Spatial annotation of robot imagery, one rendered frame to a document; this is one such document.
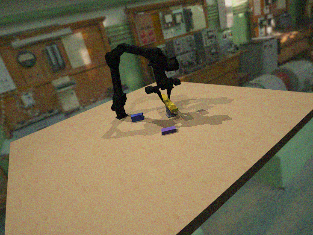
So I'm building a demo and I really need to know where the yellow bar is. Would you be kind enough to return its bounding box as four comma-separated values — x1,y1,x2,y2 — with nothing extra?
162,94,178,113

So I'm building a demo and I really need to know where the purple flat bar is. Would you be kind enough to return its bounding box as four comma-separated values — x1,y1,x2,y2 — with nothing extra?
161,126,176,135

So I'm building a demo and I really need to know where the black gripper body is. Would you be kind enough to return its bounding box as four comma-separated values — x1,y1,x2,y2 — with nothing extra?
145,72,181,94

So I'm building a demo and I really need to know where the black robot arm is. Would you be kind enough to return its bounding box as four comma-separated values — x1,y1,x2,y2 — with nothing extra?
105,43,179,120

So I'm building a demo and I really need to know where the blue rectangular block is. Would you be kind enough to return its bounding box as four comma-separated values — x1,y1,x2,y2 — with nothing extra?
131,112,144,122

